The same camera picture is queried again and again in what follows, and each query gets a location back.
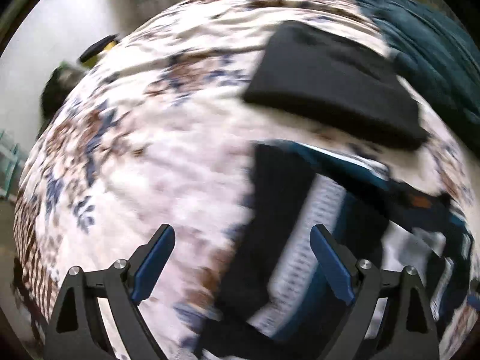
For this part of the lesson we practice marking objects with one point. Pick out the teal shelf rack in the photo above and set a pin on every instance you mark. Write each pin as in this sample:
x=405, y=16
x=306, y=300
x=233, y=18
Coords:
x=12, y=163

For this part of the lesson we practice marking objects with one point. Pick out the black bag on floor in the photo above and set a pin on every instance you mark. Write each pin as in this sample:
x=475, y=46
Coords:
x=67, y=76

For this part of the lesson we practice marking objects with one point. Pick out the navy white patterned sweater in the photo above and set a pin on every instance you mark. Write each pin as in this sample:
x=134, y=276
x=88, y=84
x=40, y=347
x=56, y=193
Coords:
x=274, y=301

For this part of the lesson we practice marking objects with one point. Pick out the folded black garment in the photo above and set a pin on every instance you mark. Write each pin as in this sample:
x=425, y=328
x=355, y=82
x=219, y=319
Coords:
x=339, y=83

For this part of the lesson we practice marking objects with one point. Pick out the dark teal fuzzy blanket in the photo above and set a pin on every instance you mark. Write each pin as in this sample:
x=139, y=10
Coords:
x=435, y=55

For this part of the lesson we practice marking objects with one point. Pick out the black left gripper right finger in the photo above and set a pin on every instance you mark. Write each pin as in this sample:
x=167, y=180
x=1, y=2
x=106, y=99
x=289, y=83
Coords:
x=388, y=315

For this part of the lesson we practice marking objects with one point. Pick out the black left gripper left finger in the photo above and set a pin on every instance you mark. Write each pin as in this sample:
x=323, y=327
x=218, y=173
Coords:
x=76, y=329

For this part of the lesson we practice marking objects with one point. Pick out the floral white bedspread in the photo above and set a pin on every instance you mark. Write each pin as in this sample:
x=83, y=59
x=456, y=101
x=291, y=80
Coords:
x=158, y=133

